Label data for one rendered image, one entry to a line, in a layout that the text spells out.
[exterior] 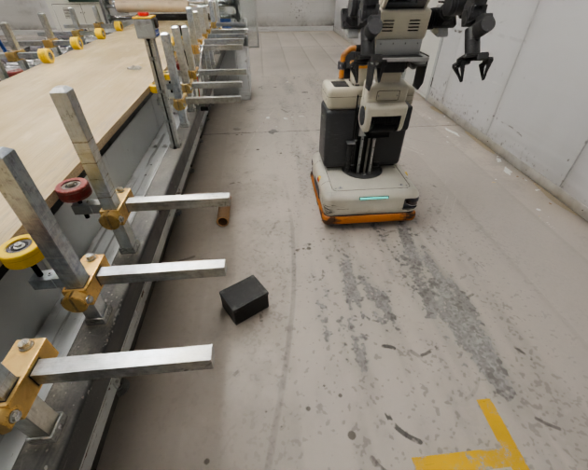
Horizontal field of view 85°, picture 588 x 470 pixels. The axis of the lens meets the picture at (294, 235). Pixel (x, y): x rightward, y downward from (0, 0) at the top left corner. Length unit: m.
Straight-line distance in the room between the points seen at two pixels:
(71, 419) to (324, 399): 0.95
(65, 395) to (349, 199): 1.68
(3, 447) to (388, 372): 1.26
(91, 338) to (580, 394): 1.80
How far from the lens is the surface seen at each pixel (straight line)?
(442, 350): 1.72
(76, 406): 0.82
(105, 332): 0.90
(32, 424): 0.76
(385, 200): 2.12
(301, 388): 1.49
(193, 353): 0.61
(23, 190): 0.71
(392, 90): 1.91
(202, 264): 0.79
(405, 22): 1.85
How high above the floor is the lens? 1.35
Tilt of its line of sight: 40 degrees down
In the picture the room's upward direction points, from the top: straight up
